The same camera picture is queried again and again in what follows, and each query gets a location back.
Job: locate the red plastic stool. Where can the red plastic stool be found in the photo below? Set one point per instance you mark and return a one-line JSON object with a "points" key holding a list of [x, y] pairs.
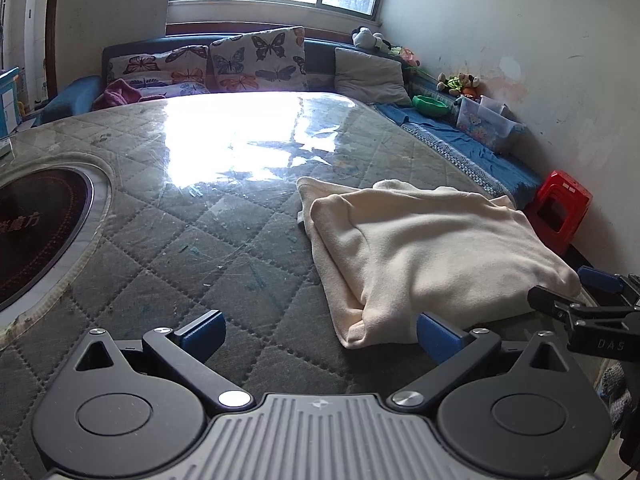
{"points": [[560, 200]]}

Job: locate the pink cloth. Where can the pink cloth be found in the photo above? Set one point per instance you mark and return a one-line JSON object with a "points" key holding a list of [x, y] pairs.
{"points": [[120, 95]]}

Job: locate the brown plush bear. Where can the brown plush bear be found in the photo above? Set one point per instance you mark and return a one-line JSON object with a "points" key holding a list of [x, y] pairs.
{"points": [[471, 85]]}

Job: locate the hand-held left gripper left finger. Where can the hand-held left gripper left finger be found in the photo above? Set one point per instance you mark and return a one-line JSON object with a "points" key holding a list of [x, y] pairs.
{"points": [[205, 336]]}

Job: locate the clear plastic storage box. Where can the clear plastic storage box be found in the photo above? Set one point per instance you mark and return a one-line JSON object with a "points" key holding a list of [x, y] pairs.
{"points": [[485, 125]]}

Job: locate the blue blanket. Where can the blue blanket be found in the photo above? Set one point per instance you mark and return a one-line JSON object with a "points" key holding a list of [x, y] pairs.
{"points": [[465, 155]]}

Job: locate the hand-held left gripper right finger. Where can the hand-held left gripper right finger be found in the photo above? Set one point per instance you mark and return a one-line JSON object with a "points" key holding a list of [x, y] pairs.
{"points": [[440, 339]]}

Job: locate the butterfly print cushion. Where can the butterfly print cushion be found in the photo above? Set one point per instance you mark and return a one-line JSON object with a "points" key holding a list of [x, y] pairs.
{"points": [[160, 67], [257, 60]]}

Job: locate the blue sofa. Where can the blue sofa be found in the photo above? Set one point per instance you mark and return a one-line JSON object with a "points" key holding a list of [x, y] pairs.
{"points": [[320, 55]]}

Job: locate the dark wooden door frame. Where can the dark wooden door frame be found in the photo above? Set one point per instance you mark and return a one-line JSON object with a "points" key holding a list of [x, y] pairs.
{"points": [[52, 35]]}

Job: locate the green bowl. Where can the green bowl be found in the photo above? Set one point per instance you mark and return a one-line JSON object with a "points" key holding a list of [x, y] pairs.
{"points": [[430, 105]]}

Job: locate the person's right hand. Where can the person's right hand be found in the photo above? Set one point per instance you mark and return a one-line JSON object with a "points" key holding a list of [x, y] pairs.
{"points": [[612, 387]]}

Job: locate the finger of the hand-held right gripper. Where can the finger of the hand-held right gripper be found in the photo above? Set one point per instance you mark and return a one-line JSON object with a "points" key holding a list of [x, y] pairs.
{"points": [[600, 280], [550, 300]]}

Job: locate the black round induction hob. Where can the black round induction hob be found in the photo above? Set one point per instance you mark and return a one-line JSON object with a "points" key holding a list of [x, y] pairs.
{"points": [[35, 230]]}

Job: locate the blue and white cabinet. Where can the blue and white cabinet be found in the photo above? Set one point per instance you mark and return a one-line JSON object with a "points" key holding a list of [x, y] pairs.
{"points": [[9, 100]]}

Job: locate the panda plush toy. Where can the panda plush toy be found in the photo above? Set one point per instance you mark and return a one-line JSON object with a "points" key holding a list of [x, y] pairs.
{"points": [[365, 37]]}

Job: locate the plain grey cushion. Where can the plain grey cushion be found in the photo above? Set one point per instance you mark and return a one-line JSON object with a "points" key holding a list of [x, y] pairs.
{"points": [[370, 75]]}

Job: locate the green and pink toy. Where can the green and pink toy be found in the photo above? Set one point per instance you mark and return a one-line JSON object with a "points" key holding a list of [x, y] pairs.
{"points": [[405, 55]]}

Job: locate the cream sweater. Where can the cream sweater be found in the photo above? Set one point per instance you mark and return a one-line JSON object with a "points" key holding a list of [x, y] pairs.
{"points": [[425, 250]]}

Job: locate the green plush toy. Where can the green plush toy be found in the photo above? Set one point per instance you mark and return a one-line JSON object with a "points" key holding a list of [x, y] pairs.
{"points": [[452, 84]]}

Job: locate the grey quilted table cover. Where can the grey quilted table cover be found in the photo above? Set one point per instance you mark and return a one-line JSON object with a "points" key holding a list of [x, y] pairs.
{"points": [[200, 240]]}

